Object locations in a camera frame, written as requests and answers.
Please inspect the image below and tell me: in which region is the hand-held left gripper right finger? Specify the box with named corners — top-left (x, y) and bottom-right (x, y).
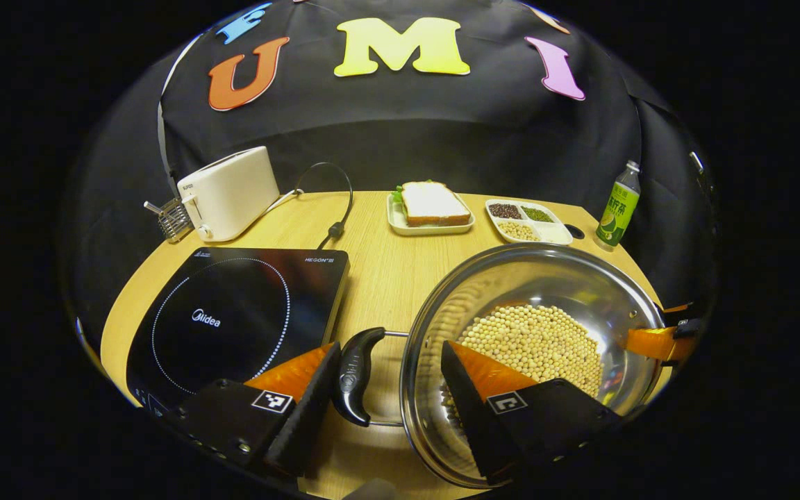
top-left (440, 340), bottom-right (623, 487)

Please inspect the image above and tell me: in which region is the white toaster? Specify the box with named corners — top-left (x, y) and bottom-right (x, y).
top-left (176, 146), bottom-right (281, 242)

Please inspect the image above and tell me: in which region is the small metal wire basket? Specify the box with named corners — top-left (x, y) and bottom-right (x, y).
top-left (143, 197), bottom-right (194, 244)

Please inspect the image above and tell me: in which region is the large soybeans heap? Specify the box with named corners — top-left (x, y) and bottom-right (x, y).
top-left (442, 304), bottom-right (604, 431)

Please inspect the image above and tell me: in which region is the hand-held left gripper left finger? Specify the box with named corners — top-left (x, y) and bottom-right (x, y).
top-left (164, 342), bottom-right (342, 480)

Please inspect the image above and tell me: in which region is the stainless steel pot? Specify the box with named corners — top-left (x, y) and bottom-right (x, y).
top-left (331, 243), bottom-right (672, 489)

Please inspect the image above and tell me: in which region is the white divided dish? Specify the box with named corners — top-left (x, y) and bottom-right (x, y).
top-left (485, 199), bottom-right (574, 246)

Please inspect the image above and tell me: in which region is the white toaster cord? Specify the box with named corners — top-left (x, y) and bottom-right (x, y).
top-left (261, 187), bottom-right (305, 215)

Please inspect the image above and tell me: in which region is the sandwich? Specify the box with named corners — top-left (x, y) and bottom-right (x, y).
top-left (392, 181), bottom-right (472, 227)

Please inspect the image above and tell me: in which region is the black power cable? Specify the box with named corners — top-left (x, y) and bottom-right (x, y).
top-left (294, 162), bottom-right (354, 251)

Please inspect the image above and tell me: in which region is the green label drink bottle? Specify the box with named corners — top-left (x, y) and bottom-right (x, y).
top-left (594, 160), bottom-right (642, 251)

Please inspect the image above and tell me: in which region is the small soybeans heap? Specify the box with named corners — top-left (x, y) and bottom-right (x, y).
top-left (497, 220), bottom-right (541, 242)

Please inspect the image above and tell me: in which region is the black induction cooktop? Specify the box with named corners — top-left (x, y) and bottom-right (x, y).
top-left (126, 247), bottom-right (351, 417)

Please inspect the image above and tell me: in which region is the pale sandwich plate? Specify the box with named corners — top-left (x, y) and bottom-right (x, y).
top-left (387, 193), bottom-right (476, 237)

